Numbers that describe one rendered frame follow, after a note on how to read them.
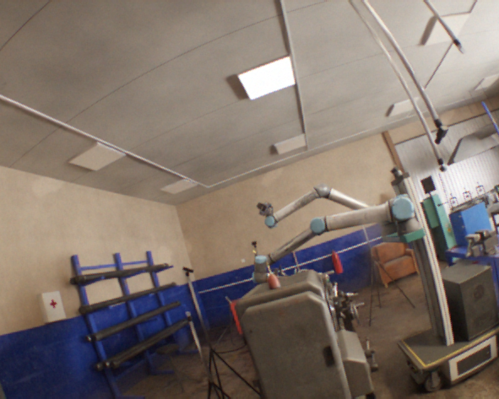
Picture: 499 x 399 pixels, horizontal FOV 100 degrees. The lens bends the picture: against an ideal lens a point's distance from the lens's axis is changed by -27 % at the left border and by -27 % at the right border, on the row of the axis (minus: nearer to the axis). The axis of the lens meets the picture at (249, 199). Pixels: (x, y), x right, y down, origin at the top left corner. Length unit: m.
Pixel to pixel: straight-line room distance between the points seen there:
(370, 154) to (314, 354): 6.13
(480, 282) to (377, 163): 5.23
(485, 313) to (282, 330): 1.70
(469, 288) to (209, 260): 6.19
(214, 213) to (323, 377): 6.16
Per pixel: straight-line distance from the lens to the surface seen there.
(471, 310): 2.50
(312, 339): 1.55
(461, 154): 6.72
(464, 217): 3.38
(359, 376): 1.77
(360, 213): 1.98
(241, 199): 7.16
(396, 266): 6.34
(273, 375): 1.66
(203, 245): 7.45
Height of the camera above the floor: 1.56
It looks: 11 degrees up
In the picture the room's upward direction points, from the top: 17 degrees counter-clockwise
